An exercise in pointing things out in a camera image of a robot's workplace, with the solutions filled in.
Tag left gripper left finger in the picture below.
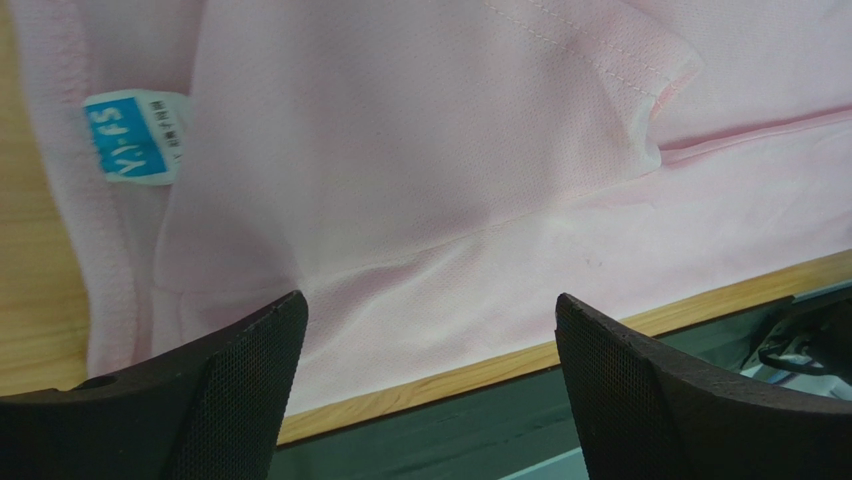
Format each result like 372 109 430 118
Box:
1 291 308 479

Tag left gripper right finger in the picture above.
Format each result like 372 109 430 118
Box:
555 294 851 479

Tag pink t shirt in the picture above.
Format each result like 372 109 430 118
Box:
10 1 851 414

